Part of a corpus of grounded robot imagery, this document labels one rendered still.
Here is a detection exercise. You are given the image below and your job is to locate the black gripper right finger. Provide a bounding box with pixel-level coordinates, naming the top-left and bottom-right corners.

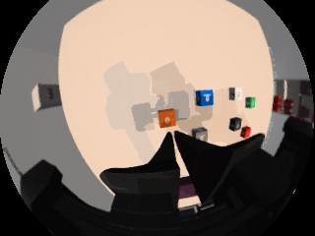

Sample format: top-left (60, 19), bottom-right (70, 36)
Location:
top-left (174, 130), bottom-right (265, 206)

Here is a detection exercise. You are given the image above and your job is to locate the blue block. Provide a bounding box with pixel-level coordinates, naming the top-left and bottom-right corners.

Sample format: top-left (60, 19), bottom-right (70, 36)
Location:
top-left (196, 89), bottom-right (214, 106)

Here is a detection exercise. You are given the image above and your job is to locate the small green block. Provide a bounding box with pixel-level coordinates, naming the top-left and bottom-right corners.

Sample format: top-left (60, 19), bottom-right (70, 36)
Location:
top-left (245, 97), bottom-right (256, 109)

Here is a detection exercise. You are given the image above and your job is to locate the orange block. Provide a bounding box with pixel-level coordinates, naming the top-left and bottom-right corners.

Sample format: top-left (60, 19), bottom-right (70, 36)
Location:
top-left (157, 109), bottom-right (176, 127)

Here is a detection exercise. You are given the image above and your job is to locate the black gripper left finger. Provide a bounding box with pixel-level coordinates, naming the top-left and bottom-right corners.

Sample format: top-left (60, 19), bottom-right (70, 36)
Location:
top-left (99, 131), bottom-right (181, 209)

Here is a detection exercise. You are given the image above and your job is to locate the white block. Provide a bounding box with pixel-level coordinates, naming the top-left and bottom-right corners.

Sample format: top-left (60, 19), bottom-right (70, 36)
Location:
top-left (228, 87), bottom-right (243, 101)

